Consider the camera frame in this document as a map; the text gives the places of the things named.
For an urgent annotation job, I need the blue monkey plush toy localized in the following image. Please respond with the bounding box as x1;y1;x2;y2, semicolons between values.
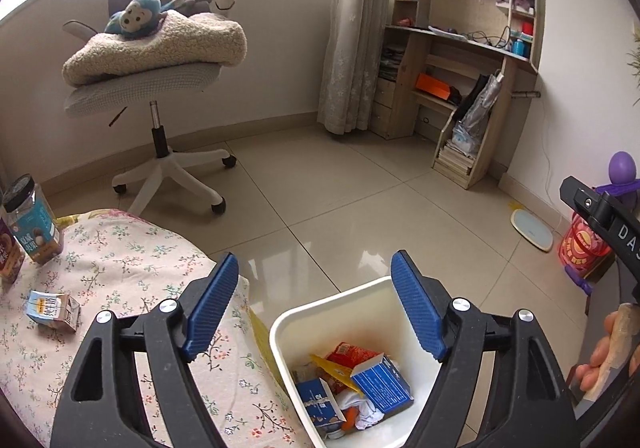
103;0;197;39

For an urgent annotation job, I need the purple toy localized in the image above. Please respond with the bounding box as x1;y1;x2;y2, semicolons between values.
594;150;640;201

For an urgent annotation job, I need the person's right hand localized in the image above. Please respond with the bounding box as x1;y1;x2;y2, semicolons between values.
574;313;622;393

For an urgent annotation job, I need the yellow snack wrapper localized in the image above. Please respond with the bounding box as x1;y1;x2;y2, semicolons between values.
309;353;362;396

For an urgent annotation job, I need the white trash bin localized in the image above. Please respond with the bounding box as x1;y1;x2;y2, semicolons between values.
269;276;451;448

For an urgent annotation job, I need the teal label nut jar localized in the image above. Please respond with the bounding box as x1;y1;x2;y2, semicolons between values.
2;175;65;265

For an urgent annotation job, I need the wooden desk shelf unit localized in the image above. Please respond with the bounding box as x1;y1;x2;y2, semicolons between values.
370;0;543;190

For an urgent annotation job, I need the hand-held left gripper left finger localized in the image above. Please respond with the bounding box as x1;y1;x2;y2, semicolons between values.
50;252;240;448

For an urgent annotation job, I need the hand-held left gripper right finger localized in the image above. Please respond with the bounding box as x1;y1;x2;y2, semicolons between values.
390;250;581;448

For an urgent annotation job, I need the beige fleece blanket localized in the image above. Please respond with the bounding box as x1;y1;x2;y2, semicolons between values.
61;10;248;88

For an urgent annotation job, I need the long dark blue box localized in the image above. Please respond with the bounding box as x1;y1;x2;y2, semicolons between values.
349;353;416;415

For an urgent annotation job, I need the light blue bathroom scale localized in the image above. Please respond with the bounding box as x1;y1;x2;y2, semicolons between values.
509;207;555;254

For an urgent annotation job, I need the silver foil bag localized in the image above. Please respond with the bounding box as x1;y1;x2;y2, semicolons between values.
452;70;505;159

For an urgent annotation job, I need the brown packet at table edge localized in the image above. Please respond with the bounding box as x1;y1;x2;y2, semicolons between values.
0;217;27;295

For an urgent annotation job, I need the light blue drink carton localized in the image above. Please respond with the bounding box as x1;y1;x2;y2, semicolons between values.
24;290;82;334

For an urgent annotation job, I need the orange box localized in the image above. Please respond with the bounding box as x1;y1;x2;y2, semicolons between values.
415;72;453;103

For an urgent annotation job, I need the red printed bucket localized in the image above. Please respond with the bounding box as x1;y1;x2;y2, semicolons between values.
557;214;615;279

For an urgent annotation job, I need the floral tablecloth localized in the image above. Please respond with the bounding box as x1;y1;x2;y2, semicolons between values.
0;209;313;448

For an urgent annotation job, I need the white tissue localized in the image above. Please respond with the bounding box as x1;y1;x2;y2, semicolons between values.
336;389;385;430

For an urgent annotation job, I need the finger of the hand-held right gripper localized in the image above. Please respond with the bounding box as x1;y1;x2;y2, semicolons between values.
559;175;621;241

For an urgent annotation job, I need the small blue snack box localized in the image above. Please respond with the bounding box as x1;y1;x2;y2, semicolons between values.
294;377;349;432

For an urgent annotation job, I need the grey white office chair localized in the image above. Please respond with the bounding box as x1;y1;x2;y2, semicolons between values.
62;0;238;216

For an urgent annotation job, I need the beige lace curtain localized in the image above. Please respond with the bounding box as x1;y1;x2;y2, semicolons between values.
317;0;408;137

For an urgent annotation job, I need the red snack packet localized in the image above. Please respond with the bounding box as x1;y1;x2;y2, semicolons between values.
326;341;385;380

